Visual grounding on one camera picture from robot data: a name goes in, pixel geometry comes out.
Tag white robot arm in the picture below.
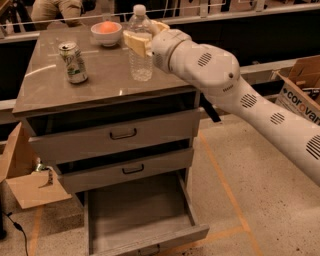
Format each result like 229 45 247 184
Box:
123 21 320 185

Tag bottom open grey drawer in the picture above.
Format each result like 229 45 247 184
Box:
84 171 209 256

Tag orange fruit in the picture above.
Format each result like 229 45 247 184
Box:
100 21 118 34

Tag clear plastic water bottle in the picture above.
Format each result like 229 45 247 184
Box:
127 4 153 81

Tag middle grey drawer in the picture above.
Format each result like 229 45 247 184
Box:
58 147 194 193

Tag brown cardboard box left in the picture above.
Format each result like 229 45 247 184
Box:
0 123 71 209

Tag green white soda can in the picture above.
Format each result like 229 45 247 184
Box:
58 41 88 84

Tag black cable on floor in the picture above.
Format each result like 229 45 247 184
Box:
2 211 30 256

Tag grey drawer cabinet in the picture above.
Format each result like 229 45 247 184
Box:
12 20 210 256

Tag top grey drawer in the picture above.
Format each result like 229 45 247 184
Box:
29 109 200 165

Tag white corovan cardboard box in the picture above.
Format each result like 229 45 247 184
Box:
275 55 320 125

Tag white bowl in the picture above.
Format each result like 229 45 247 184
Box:
91 22 122 47

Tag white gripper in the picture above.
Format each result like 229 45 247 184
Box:
123 20 191 73

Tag person in khaki trousers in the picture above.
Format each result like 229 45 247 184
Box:
31 0 82 30

